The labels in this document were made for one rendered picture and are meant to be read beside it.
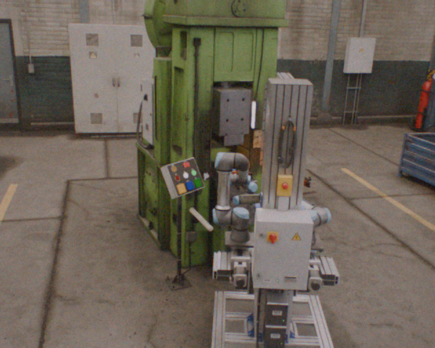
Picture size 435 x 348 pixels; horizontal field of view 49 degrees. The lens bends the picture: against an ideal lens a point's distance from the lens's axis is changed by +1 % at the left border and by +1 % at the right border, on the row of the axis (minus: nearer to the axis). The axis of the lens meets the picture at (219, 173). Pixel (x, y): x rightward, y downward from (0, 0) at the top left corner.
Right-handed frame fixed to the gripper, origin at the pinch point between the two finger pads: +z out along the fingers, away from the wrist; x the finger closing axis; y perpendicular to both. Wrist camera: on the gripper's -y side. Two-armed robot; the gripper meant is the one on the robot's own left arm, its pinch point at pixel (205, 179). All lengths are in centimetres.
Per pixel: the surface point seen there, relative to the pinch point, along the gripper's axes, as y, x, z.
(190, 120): 55, -16, 8
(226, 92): 65, -35, -27
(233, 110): 50, -43, -21
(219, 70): 87, -41, -23
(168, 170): 18.0, 25.9, 10.3
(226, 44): 105, -47, -36
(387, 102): 35, -825, 170
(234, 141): 24, -45, -8
